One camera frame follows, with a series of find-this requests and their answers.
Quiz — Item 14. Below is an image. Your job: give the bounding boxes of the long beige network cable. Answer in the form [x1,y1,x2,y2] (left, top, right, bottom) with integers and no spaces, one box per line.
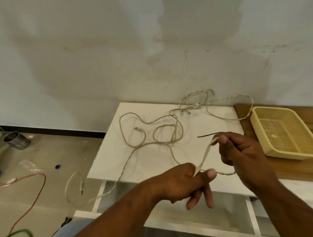
[64,112,236,203]

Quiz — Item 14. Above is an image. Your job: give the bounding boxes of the person's left hand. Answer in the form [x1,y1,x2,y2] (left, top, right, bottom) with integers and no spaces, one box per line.
[146,162,217,210]

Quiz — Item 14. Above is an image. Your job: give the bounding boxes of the person's blue-grey clothing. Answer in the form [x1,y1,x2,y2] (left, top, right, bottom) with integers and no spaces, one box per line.
[52,218,96,237]

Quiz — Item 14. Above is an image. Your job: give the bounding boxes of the yellow plastic mesh basket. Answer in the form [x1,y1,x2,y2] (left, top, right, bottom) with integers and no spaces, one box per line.
[250,106,313,160]

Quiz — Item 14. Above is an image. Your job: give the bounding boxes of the red wire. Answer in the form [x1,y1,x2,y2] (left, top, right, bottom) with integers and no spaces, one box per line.
[0,174,46,235]

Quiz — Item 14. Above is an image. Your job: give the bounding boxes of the brown wooden board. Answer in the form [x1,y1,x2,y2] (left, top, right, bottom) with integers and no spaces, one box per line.
[234,104,313,182]

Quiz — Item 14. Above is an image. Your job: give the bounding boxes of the person's left forearm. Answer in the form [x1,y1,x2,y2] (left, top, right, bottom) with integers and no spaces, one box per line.
[73,181,160,237]

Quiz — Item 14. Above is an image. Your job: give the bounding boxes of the person's right hand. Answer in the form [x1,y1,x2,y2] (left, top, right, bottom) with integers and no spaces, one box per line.
[212,132,278,194]

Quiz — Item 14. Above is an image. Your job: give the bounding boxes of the black baseboard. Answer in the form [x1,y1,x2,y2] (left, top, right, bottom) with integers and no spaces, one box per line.
[0,125,106,139]

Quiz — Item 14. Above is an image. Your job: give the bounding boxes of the green wire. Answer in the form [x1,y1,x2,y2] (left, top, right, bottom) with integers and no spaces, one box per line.
[7,229,34,237]

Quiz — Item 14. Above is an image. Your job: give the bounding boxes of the clear plastic bag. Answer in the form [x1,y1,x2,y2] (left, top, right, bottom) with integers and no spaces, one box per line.
[19,160,43,173]

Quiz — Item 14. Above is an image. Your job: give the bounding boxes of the beige twisted cable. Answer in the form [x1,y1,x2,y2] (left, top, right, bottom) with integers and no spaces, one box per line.
[179,89,254,121]

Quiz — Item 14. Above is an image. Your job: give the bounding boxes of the silver metal can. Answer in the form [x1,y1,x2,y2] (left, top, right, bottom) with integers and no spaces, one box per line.
[3,131,32,150]

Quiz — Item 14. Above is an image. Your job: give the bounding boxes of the black cable tie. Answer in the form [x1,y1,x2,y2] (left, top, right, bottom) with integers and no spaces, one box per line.
[197,132,226,138]

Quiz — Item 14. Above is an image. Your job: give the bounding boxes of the person's right forearm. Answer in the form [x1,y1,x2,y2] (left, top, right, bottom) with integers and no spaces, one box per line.
[254,178,313,237]

